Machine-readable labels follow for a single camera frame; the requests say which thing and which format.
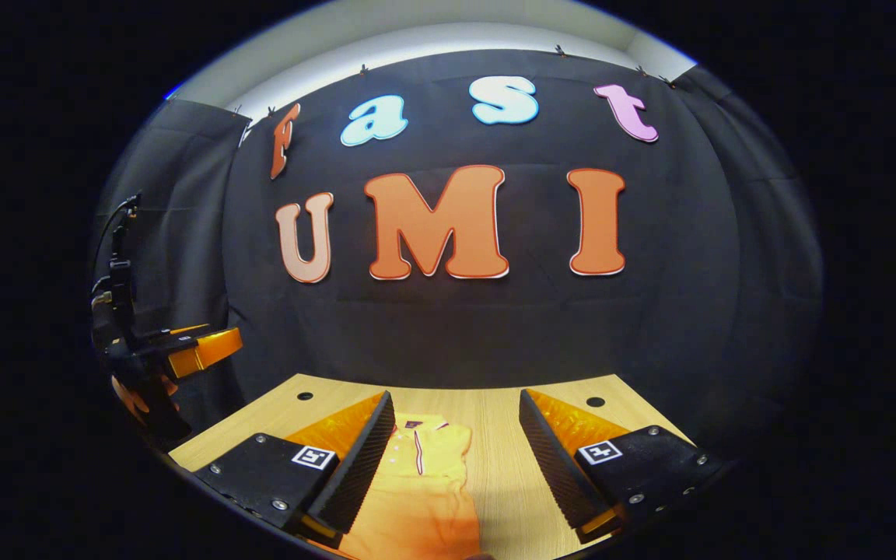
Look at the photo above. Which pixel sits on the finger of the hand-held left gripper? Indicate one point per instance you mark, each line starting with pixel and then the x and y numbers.
pixel 207 350

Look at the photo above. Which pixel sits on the orange polo T-shirt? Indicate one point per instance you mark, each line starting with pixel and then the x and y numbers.
pixel 417 505

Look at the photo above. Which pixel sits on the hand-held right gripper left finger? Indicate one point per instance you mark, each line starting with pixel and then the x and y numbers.
pixel 362 467

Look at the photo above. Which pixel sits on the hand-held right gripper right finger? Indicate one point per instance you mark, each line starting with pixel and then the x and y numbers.
pixel 553 467

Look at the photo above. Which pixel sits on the black backdrop cloth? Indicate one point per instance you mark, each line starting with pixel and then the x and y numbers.
pixel 495 334

